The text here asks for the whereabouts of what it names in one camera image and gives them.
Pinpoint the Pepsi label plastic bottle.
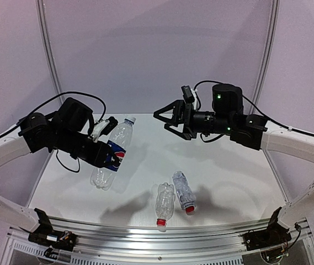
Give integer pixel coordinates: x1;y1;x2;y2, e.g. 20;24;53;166
90;116;136;190

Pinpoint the clear bottle red cap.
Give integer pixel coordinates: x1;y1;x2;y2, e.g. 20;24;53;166
155;182;176;227

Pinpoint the white bottle cap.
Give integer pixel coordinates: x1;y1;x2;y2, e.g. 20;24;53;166
125;115;136;124

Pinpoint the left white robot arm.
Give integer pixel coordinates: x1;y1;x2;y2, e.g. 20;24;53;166
0;111;121;234

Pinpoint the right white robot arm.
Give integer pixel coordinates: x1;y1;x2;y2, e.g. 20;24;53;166
153;100;314;232

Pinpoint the crushed bottle red cap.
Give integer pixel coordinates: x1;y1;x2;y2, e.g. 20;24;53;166
172;171;196;215

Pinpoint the front aluminium rail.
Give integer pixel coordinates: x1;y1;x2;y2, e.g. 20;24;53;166
6;216;312;265

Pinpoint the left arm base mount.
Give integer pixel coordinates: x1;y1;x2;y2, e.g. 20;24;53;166
28;208;77;259

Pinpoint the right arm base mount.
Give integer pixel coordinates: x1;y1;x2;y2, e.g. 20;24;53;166
243;207;291;251

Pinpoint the right aluminium frame post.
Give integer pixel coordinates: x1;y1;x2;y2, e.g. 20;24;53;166
252;0;280;106

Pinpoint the aluminium frame post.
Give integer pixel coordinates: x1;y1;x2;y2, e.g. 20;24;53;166
35;0;63;95
252;0;280;106

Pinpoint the left aluminium frame post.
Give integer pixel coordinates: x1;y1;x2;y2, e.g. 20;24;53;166
35;0;63;95

